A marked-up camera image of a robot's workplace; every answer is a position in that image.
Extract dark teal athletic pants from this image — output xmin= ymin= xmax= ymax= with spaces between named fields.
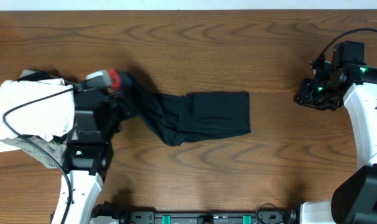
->
xmin=109 ymin=69 xmax=251 ymax=146

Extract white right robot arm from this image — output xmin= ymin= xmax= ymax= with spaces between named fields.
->
xmin=294 ymin=59 xmax=377 ymax=223

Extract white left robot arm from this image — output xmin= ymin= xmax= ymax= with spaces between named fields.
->
xmin=51 ymin=88 xmax=136 ymax=223

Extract white folded garment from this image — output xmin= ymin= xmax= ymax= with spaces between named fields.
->
xmin=0 ymin=78 xmax=75 ymax=152

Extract beige folded garment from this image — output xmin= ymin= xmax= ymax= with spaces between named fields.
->
xmin=0 ymin=69 xmax=80 ymax=169

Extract black folded garment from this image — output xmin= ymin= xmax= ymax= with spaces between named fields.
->
xmin=16 ymin=71 xmax=80 ymax=144

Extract black base cable loop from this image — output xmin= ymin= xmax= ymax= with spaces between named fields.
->
xmin=255 ymin=203 xmax=286 ymax=224

